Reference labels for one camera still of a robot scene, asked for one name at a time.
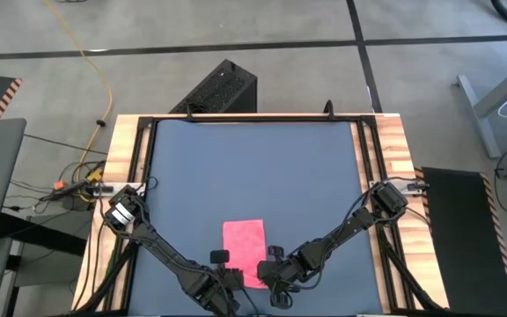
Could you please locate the yellow floor cable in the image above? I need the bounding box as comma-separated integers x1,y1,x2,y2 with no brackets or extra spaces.
43,0,114,182

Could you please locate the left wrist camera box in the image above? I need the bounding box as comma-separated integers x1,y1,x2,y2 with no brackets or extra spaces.
209,249,231,266

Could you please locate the black power strip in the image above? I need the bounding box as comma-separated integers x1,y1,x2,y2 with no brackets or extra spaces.
48,179,116,204

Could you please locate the grey metal desk leg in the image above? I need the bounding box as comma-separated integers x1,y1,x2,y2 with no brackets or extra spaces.
458,55,507,159

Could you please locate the black computer tower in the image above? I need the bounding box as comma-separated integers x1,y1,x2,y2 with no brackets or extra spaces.
169,58,258,114

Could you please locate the large striped-edge floor mat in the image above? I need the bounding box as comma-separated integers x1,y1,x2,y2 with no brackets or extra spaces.
422,166,507,317

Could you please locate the grey table mat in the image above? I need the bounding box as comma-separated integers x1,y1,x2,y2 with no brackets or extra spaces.
128,120,390,316

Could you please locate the pink fluffy towel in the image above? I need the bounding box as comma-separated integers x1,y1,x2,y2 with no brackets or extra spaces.
222,218,268,291

